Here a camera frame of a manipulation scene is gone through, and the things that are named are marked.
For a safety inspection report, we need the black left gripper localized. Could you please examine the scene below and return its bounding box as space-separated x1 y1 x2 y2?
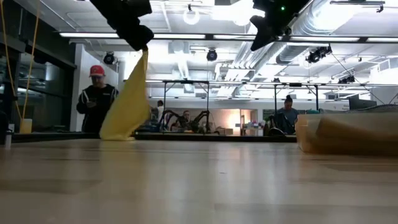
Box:
89 0 155 52

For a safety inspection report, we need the dark glass partition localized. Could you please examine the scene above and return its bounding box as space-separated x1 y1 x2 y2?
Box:
0 0 77 133

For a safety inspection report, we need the red cap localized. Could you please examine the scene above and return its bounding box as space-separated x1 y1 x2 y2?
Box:
89 65 106 78

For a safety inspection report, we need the yellow plastic cup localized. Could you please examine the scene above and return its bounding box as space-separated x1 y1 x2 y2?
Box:
19 118 33 134

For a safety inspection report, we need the yellow hanging cord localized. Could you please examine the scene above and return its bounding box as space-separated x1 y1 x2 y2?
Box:
21 0 41 119
0 0 21 119

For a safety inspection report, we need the silver ventilation duct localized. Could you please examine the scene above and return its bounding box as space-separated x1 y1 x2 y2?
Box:
275 0 346 65

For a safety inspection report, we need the orange translucent plastic tray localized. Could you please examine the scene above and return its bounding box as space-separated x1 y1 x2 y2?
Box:
295 112 398 156

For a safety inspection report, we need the black metal table frame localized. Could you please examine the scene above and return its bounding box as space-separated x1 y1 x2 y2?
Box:
273 82 320 113
162 79 210 116

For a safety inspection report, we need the yellow microfiber towel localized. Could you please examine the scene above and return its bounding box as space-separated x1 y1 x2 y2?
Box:
99 46 152 141

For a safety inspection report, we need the black office chair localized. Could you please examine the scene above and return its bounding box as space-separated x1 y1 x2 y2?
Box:
267 112 295 136

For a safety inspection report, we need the black computer monitor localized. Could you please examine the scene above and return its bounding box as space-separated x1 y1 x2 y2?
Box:
348 95 377 110

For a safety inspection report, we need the white bottle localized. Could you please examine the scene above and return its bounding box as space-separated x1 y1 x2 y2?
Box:
4 123 14 149

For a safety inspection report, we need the black ceiling spotlight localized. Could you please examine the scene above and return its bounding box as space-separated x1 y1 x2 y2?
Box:
338 75 356 85
306 45 333 65

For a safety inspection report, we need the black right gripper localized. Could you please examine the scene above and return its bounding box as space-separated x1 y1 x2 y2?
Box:
249 0 312 52

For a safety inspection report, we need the round ceiling lamp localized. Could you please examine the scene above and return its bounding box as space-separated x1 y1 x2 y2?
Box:
182 4 200 26

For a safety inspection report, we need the black overhead rig beam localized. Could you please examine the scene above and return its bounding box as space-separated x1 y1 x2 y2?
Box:
58 32 398 44

